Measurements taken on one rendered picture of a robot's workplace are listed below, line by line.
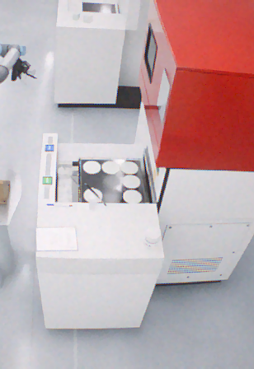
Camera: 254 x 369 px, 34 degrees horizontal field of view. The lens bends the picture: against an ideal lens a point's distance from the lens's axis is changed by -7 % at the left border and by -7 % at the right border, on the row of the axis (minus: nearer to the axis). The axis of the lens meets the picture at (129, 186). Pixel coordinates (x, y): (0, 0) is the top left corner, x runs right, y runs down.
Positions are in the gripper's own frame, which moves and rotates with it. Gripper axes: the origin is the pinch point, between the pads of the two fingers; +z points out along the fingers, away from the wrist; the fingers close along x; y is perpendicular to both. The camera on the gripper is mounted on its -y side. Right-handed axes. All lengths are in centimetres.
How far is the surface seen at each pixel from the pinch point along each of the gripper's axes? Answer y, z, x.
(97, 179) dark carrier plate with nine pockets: 11, 77, -41
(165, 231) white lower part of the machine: 16, 125, -38
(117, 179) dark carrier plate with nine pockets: 17, 85, -36
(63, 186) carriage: -1, 66, -52
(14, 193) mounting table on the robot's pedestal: -22, 47, -63
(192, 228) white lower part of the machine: 28, 135, -34
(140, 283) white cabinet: 7, 129, -77
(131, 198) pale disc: 21, 96, -46
